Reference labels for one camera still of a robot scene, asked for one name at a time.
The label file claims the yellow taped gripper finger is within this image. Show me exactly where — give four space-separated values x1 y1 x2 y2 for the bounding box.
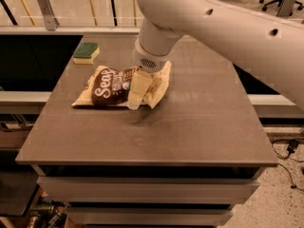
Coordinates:
128 70 153 110

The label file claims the brown chip bag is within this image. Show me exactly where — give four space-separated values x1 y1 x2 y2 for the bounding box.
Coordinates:
71 60 172 110

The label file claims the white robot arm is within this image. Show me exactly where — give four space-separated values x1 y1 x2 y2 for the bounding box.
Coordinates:
133 0 304 108

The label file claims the green yellow sponge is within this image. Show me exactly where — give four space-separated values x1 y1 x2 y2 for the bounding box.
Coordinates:
73 43 100 65

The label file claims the upper grey drawer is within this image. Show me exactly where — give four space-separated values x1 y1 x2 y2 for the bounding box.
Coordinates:
38 177 259 204

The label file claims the grey drawer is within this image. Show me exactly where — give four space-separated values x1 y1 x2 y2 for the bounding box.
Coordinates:
38 177 259 204
67 207 233 226

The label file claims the lower grey drawer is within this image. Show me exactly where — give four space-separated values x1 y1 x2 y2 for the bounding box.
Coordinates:
67 207 233 226

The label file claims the left metal railing post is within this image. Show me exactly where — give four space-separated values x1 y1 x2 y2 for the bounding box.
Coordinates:
37 0 59 31

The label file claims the metal railing post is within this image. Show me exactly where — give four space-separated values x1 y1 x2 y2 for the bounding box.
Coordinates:
37 0 59 31
276 0 296 17

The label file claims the right metal railing post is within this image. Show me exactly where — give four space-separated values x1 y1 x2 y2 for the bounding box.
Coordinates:
276 0 296 17

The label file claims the black power cable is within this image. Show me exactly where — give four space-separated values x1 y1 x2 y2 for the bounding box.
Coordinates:
271 138 304 192

